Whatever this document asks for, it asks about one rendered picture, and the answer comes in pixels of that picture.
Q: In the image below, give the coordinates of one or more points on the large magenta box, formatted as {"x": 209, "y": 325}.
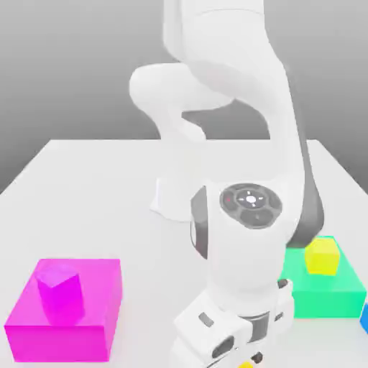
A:
{"x": 57, "y": 342}

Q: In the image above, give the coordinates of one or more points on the small blue cube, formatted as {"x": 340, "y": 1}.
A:
{"x": 364, "y": 319}

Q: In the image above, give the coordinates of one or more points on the large green box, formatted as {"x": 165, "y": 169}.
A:
{"x": 325, "y": 296}

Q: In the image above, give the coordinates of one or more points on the small yellow cube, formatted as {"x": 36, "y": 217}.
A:
{"x": 322, "y": 258}
{"x": 245, "y": 365}

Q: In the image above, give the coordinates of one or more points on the small magenta cube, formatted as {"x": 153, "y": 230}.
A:
{"x": 61, "y": 299}

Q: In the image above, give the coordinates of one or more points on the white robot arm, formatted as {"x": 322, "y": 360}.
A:
{"x": 244, "y": 258}

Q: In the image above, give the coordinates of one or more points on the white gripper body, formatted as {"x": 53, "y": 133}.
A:
{"x": 189, "y": 356}

